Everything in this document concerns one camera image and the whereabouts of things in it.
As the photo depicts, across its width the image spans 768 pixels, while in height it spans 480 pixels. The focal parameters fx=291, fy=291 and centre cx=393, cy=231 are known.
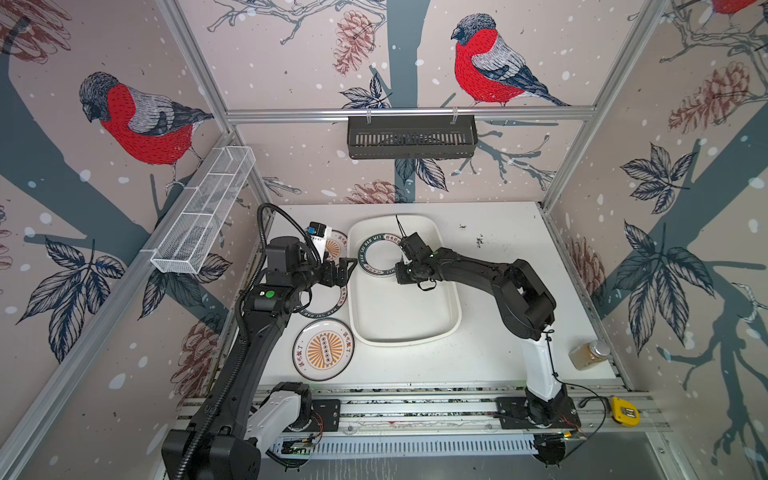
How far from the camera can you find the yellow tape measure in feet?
2.37

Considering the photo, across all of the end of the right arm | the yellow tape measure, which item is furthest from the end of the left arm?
the yellow tape measure

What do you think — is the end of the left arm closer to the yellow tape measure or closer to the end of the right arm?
the end of the right arm
